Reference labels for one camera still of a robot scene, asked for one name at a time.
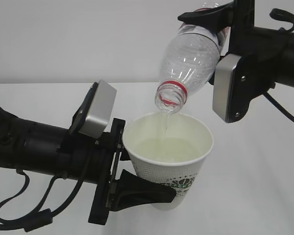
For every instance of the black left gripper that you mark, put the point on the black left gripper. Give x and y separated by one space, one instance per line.
95 160

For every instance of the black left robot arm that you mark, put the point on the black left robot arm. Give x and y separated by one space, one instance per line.
31 146

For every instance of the clear water bottle red label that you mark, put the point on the clear water bottle red label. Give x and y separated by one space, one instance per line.
188 63

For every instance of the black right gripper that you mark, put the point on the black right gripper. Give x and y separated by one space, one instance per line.
238 14

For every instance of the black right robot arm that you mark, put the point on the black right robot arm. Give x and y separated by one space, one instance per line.
256 60

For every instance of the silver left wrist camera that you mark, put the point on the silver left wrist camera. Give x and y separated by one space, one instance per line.
94 113

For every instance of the white paper cup green logo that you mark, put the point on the white paper cup green logo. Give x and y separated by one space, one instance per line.
169 150

